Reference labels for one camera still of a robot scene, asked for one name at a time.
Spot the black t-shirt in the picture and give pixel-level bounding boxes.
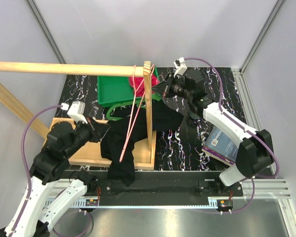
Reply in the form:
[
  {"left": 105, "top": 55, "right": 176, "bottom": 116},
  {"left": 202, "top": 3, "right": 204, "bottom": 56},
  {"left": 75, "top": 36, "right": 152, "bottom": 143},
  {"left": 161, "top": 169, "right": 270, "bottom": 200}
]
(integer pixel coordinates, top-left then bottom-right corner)
[{"left": 100, "top": 100, "right": 184, "bottom": 186}]

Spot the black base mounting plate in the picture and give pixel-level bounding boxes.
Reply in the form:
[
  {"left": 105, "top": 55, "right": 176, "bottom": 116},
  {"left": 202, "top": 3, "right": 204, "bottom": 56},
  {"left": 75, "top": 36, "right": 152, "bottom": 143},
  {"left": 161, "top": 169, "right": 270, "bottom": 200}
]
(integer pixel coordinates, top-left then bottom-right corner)
[{"left": 90, "top": 170, "right": 243, "bottom": 208}]

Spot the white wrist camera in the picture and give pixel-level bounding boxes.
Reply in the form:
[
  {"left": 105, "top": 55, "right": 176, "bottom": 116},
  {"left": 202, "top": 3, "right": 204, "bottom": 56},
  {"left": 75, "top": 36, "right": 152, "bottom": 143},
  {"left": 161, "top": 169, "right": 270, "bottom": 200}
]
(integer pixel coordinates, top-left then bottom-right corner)
[
  {"left": 60, "top": 101, "right": 87, "bottom": 124},
  {"left": 174, "top": 57, "right": 187, "bottom": 76}
]

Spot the green plastic tray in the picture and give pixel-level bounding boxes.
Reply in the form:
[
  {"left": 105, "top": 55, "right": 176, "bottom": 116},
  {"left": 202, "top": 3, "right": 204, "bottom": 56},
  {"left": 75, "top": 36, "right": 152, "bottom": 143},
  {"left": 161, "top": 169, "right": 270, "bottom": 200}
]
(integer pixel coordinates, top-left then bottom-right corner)
[{"left": 97, "top": 65, "right": 161, "bottom": 108}]

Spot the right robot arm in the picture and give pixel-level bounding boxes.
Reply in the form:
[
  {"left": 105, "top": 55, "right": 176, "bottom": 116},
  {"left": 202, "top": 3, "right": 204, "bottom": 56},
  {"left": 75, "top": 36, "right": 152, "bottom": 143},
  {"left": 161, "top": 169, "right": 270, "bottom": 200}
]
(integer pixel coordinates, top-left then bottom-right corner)
[{"left": 152, "top": 71, "right": 275, "bottom": 196}]

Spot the wooden clothes rack frame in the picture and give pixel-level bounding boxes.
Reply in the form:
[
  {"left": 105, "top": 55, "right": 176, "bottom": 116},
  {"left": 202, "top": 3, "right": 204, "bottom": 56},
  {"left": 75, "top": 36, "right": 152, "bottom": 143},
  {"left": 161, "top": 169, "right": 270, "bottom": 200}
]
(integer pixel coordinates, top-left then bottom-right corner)
[{"left": 0, "top": 61, "right": 156, "bottom": 170}]

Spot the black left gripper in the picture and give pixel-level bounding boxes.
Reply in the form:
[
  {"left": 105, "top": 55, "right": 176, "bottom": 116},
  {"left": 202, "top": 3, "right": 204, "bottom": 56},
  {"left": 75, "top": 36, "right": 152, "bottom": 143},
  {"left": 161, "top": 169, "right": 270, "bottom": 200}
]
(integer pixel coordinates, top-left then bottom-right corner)
[{"left": 65, "top": 114, "right": 111, "bottom": 157}]

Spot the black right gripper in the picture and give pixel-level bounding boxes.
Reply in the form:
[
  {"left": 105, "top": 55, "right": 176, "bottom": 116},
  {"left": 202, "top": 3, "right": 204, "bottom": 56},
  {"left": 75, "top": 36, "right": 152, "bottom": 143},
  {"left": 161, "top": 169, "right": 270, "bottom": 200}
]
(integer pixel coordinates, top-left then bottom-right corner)
[{"left": 151, "top": 73, "right": 193, "bottom": 100}]

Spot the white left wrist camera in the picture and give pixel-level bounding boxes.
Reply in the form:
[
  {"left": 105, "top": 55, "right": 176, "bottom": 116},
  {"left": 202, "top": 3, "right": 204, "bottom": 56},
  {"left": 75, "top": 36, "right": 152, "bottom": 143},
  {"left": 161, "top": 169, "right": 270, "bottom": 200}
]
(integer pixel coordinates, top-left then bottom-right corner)
[{"left": 60, "top": 101, "right": 87, "bottom": 124}]

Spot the green plastic hanger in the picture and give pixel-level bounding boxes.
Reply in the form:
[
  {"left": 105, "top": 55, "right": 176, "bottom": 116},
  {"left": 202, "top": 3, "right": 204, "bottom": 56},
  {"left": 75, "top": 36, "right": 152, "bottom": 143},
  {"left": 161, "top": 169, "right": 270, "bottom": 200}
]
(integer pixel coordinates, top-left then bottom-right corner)
[{"left": 106, "top": 94, "right": 162, "bottom": 120}]

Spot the pink red t-shirt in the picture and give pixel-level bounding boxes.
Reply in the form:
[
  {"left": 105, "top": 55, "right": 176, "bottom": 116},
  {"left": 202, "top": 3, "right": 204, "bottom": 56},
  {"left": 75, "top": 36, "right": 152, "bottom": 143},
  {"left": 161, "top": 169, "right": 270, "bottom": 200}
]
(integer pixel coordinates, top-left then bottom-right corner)
[{"left": 128, "top": 75, "right": 159, "bottom": 97}]

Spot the blue paperback book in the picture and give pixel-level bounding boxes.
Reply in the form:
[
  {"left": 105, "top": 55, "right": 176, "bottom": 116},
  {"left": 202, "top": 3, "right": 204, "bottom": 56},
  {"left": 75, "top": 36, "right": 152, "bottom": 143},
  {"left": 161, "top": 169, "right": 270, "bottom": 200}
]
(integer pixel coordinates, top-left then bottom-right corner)
[{"left": 202, "top": 127, "right": 238, "bottom": 166}]

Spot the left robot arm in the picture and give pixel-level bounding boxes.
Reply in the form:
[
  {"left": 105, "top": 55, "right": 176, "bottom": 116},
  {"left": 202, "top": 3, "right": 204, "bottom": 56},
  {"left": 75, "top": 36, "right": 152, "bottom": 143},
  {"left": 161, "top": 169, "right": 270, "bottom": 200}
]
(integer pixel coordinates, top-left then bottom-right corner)
[{"left": 0, "top": 118, "right": 110, "bottom": 237}]

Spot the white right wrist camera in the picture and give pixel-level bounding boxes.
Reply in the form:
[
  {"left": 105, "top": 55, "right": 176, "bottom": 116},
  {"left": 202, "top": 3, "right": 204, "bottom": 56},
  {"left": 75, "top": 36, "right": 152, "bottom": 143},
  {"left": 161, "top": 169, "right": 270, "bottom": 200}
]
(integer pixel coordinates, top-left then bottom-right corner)
[{"left": 174, "top": 57, "right": 187, "bottom": 76}]

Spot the pink wire hanger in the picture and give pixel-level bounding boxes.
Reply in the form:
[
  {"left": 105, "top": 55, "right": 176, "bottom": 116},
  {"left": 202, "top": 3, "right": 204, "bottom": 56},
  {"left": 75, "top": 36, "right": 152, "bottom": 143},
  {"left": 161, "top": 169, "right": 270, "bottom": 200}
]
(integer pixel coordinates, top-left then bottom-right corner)
[{"left": 118, "top": 64, "right": 156, "bottom": 163}]

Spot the dark green round cup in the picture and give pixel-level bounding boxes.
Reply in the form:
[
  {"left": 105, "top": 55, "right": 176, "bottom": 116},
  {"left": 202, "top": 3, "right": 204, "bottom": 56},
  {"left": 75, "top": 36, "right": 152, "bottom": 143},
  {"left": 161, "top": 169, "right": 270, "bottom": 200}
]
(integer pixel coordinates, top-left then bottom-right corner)
[{"left": 188, "top": 103, "right": 203, "bottom": 120}]

